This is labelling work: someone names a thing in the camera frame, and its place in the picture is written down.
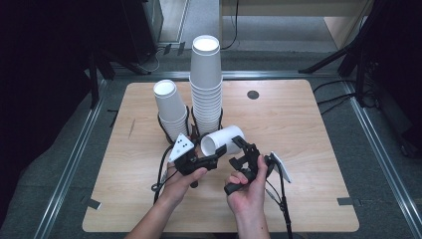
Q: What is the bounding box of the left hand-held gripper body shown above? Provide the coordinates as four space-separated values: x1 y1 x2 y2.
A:
167 132 221 177

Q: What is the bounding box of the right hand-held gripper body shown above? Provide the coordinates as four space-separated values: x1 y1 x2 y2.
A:
224 142 293 196

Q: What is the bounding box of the white paper cup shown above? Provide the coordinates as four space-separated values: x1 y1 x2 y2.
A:
199 124 247 157
189 34 223 90

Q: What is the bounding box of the black double cup holder rack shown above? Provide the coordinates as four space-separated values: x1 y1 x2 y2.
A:
156 105 225 145

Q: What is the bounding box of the tall stack of paper cups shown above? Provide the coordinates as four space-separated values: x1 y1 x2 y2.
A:
188 77 224 135

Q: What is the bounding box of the person's right hand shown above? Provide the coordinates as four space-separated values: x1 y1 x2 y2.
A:
226 154 272 217

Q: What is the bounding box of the person's left hand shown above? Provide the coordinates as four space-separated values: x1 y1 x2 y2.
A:
162 167 208 207

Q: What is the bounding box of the short stack of paper cups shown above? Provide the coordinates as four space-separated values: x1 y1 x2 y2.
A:
152 79 190 142

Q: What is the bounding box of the black floor tape strip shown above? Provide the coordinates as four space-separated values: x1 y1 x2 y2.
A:
105 109 120 129

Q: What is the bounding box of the grey tape piece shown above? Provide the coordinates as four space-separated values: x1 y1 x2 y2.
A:
86 197 103 211
336 196 355 207

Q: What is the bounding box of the black metal stand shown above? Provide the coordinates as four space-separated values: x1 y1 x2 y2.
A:
87 49 152 111

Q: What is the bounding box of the black tripod stand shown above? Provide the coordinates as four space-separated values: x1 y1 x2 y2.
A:
298 0 382 108

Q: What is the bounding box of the dark cabinet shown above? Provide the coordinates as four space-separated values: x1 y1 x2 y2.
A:
120 0 164 65

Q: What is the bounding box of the light wooden furniture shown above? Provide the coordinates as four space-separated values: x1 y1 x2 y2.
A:
220 0 376 51

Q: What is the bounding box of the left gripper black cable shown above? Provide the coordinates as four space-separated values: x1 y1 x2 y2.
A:
151 143 176 204

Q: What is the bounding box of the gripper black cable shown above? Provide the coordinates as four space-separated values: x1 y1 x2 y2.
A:
264 163 295 239
151 143 176 204

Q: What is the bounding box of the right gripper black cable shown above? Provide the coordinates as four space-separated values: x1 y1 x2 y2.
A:
264 163 295 239

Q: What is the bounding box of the metal floor rail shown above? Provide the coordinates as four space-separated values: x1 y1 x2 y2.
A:
108 70 346 81
33 79 109 239
341 81 422 239

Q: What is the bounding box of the white cable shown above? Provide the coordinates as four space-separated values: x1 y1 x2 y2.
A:
138 46 167 73

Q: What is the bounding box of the black floor cable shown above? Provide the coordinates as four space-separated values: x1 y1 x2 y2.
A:
316 93 356 107
312 79 348 95
319 98 353 115

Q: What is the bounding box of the hanging black cable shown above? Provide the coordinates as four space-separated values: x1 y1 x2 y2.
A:
221 0 241 51

